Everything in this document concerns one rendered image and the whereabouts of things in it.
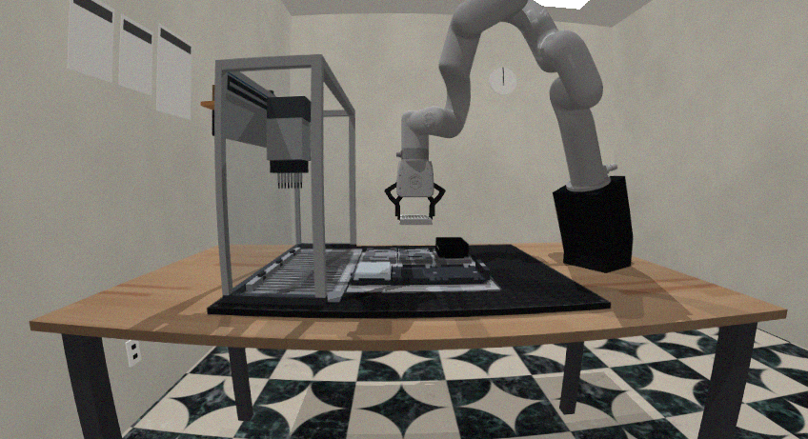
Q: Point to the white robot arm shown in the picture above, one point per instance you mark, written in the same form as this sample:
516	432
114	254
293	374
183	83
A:
577	89

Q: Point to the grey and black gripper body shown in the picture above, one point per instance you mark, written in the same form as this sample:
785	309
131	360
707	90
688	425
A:
415	178

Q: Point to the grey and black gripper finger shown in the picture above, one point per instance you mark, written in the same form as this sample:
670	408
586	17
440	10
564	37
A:
395	201
434	201

